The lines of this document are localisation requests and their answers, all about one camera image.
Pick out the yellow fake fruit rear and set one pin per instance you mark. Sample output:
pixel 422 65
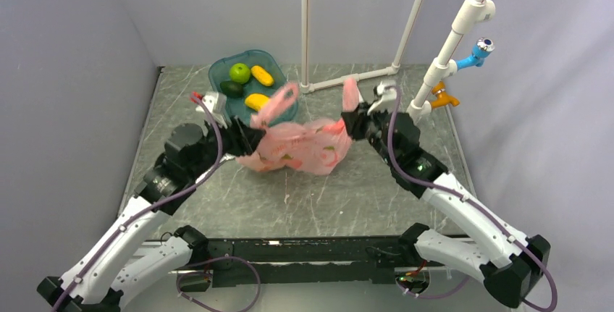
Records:
pixel 262 76

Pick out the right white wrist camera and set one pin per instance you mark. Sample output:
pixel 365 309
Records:
pixel 385 97

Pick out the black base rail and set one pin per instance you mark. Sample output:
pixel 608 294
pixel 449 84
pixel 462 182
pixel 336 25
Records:
pixel 284 260

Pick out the green fake apple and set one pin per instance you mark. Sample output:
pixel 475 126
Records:
pixel 240 73

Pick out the orange faucet tap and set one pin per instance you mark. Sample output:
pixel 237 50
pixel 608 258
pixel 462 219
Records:
pixel 442 97

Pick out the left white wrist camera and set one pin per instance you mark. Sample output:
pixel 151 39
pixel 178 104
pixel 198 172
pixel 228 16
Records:
pixel 212 105

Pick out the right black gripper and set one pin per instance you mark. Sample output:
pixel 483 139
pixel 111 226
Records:
pixel 355 119

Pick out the white PVC pipe frame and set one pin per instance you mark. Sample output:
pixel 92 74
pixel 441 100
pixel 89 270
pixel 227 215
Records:
pixel 442 66

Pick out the dark green fake avocado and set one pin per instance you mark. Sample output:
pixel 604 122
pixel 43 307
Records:
pixel 232 89

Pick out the aluminium extrusion frame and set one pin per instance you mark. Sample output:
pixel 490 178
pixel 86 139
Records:
pixel 144 252

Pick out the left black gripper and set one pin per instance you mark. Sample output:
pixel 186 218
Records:
pixel 245 140

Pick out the yellow fake mango front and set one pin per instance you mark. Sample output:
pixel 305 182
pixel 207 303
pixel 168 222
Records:
pixel 256 101

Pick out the teal plastic tray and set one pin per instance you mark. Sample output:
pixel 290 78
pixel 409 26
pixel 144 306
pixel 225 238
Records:
pixel 218 72

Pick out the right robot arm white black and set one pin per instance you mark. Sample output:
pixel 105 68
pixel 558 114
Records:
pixel 505 260

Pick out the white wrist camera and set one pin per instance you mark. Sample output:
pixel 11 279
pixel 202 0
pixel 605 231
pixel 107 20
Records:
pixel 385 97
pixel 212 105

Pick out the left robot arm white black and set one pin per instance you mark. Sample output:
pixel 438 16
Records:
pixel 155 199

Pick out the pink plastic bag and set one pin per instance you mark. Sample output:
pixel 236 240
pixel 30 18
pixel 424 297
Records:
pixel 315 147

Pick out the blue faucet tap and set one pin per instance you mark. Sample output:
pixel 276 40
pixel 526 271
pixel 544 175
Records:
pixel 480 51

